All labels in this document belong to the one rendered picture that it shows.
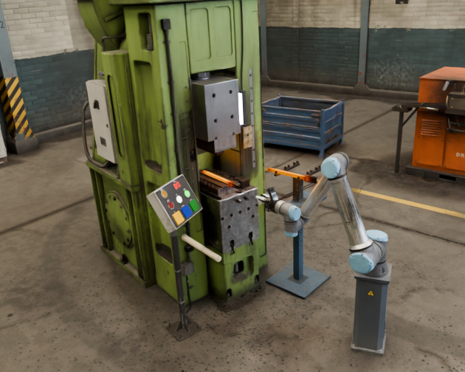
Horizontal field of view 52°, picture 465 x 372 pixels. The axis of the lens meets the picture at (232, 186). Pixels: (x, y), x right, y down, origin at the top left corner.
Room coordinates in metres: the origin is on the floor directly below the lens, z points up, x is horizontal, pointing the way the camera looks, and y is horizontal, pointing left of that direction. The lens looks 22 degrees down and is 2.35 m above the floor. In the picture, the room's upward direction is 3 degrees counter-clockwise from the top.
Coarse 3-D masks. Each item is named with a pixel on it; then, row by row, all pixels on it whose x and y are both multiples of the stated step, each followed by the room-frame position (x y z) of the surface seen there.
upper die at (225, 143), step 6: (222, 138) 3.31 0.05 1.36; (228, 138) 3.34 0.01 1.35; (234, 138) 3.38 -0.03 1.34; (198, 144) 3.43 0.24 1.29; (204, 144) 3.36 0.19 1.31; (210, 144) 3.30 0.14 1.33; (216, 144) 3.28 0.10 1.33; (222, 144) 3.31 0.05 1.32; (228, 144) 3.34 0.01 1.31; (234, 144) 3.38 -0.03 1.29; (210, 150) 3.31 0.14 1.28; (216, 150) 3.28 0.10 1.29; (222, 150) 3.31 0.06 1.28
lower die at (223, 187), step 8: (200, 176) 3.54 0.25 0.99; (208, 176) 3.52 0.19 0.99; (224, 176) 3.50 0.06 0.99; (200, 184) 3.45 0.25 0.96; (208, 184) 3.39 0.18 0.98; (216, 184) 3.36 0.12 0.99; (224, 184) 3.35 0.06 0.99; (216, 192) 3.28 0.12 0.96; (224, 192) 3.31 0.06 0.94; (232, 192) 3.35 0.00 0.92
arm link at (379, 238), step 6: (372, 234) 2.65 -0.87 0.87; (378, 234) 2.65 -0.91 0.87; (384, 234) 2.65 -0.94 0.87; (372, 240) 2.60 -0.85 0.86; (378, 240) 2.59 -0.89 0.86; (384, 240) 2.60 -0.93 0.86; (378, 246) 2.56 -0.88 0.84; (384, 246) 2.59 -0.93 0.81; (384, 252) 2.58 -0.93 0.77; (384, 258) 2.60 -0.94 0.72
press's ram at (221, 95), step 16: (192, 80) 3.45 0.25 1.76; (208, 80) 3.41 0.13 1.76; (224, 80) 3.37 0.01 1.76; (208, 96) 3.25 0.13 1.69; (224, 96) 3.34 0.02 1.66; (208, 112) 3.25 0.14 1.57; (224, 112) 3.33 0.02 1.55; (208, 128) 3.24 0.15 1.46; (224, 128) 3.33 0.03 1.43; (240, 128) 3.41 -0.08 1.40
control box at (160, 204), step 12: (180, 180) 3.01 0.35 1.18; (156, 192) 2.78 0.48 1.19; (168, 192) 2.86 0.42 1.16; (180, 192) 2.94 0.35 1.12; (192, 192) 3.02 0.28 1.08; (156, 204) 2.76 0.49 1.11; (180, 204) 2.86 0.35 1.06; (168, 216) 2.72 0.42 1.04; (192, 216) 2.88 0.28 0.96; (168, 228) 2.73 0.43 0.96
